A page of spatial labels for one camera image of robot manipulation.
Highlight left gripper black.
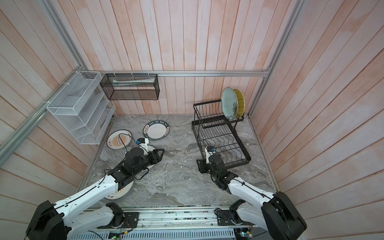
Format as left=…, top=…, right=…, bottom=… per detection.
left=133, top=148, right=166, bottom=176

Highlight white plate dark rim characters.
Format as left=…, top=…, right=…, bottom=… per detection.
left=139, top=144, right=155, bottom=156

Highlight white plate green lettered rim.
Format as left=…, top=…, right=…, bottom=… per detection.
left=143, top=120, right=170, bottom=141

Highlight orange sunburst plate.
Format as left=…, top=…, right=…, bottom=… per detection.
left=104, top=181, right=135, bottom=201
left=107, top=130, right=132, bottom=150

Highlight mint green flower plate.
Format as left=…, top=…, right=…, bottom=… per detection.
left=221, top=87, right=238, bottom=120

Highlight yellow woven round plate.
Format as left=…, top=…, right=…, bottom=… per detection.
left=234, top=89, right=245, bottom=119

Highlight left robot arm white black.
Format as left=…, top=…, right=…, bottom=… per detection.
left=25, top=147, right=165, bottom=240

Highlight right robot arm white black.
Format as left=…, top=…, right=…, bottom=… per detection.
left=197, top=154, right=308, bottom=240

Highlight black two-tier dish rack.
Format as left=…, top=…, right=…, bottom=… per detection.
left=192, top=100, right=251, bottom=169

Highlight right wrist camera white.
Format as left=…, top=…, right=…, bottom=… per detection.
left=205, top=146, right=216, bottom=162

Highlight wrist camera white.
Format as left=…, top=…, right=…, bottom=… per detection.
left=136, top=138, right=149, bottom=152
left=205, top=146, right=216, bottom=162

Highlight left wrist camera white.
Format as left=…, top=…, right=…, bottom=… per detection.
left=136, top=138, right=149, bottom=152

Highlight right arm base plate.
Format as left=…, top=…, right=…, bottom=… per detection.
left=214, top=208, right=253, bottom=227

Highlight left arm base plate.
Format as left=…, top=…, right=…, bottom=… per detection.
left=97, top=212, right=140, bottom=229

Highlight aluminium mounting rail base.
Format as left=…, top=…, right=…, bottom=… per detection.
left=74, top=205, right=301, bottom=240

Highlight black mesh wall basket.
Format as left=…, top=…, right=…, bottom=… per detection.
left=100, top=73, right=160, bottom=101

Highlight horizontal aluminium frame bar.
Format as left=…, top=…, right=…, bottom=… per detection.
left=98, top=70, right=269, bottom=77

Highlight white wire mesh shelf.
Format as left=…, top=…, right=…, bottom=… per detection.
left=47, top=71, right=116, bottom=145

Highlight left aluminium frame bar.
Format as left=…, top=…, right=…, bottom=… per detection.
left=1, top=66, right=85, bottom=167

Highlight right aluminium frame post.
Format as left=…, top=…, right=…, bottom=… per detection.
left=248, top=0, right=308, bottom=118

